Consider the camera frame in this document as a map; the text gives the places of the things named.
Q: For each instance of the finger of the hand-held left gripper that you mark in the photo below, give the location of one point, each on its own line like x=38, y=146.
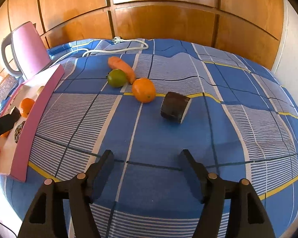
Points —
x=2, y=125

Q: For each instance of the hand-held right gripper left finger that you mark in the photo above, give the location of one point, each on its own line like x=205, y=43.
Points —
x=101, y=178

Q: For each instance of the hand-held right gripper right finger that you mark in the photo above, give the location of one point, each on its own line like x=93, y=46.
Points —
x=191, y=176

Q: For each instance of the orange tangerine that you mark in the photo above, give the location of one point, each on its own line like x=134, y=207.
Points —
x=144, y=90
x=5, y=134
x=26, y=106

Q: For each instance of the dark wrinkled passion fruit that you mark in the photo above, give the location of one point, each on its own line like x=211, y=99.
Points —
x=19, y=132

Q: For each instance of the pink white tray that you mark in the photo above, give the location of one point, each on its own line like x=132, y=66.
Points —
x=39, y=119

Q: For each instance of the beige small potato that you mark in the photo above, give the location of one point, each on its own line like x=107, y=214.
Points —
x=40, y=90

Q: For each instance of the dark eggplant chunk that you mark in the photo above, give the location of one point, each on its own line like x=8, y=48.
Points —
x=172, y=105

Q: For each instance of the green lime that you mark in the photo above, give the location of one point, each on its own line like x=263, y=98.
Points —
x=116, y=78

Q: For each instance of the orange carrot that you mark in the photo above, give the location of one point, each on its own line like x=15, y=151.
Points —
x=120, y=65

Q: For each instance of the silver embossed tissue box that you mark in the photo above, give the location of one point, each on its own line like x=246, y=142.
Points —
x=6, y=86

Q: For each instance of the blue plaid bedsheet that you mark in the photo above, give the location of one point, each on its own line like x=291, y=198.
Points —
x=213, y=141

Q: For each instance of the pink electric kettle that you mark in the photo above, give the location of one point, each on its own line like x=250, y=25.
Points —
x=27, y=49

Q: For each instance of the wooden wardrobe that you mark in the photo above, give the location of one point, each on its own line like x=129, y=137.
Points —
x=164, y=22

